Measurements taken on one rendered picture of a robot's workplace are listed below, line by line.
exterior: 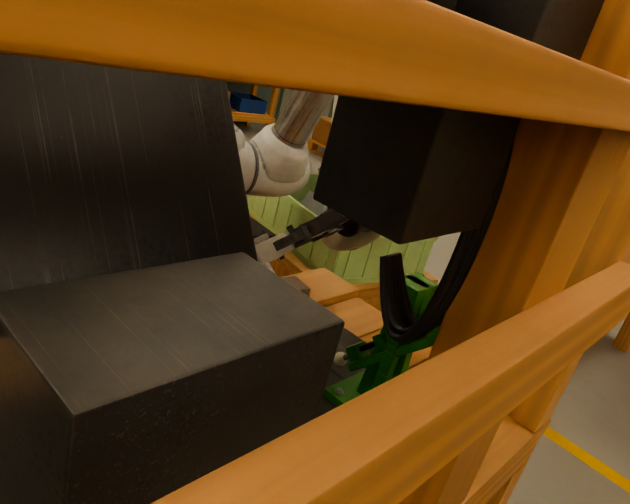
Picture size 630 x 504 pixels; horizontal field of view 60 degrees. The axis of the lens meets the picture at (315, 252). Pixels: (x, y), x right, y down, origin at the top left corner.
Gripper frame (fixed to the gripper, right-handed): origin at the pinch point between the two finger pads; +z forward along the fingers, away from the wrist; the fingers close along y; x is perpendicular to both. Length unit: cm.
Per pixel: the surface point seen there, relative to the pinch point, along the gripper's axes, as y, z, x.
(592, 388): -122, -234, 143
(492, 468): -3, -23, 52
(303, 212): -74, -67, -12
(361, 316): -40, -42, 22
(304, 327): 22.8, 14.6, 10.1
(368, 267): -64, -73, 14
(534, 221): 34.6, -11.9, 12.0
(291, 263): -80, -58, 2
